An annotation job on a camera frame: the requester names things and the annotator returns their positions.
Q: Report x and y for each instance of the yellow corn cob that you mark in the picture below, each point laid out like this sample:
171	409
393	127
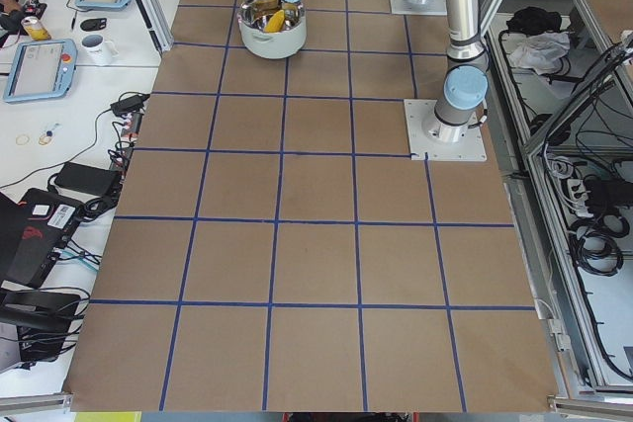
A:
275	23

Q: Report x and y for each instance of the pale green steel pot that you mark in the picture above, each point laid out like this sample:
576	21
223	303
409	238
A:
252	17

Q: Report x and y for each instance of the black computer mouse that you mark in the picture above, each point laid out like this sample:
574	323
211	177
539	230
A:
93	24

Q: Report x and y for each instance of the white mug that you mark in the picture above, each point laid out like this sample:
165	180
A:
100	50

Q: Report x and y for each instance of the black power adapter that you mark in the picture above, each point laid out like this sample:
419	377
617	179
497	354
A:
130	104

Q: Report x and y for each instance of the power strip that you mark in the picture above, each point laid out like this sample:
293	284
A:
126	128

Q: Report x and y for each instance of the yellow can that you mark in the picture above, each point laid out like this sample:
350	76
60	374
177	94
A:
35	29

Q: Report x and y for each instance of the blue teach pendant near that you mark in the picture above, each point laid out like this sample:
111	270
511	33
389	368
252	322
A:
41	70

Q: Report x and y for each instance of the black power brick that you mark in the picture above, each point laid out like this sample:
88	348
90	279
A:
88	179

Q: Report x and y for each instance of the white crumpled cloth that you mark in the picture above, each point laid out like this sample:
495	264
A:
542	53

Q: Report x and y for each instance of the black laptop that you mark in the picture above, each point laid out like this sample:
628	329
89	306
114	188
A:
33	231

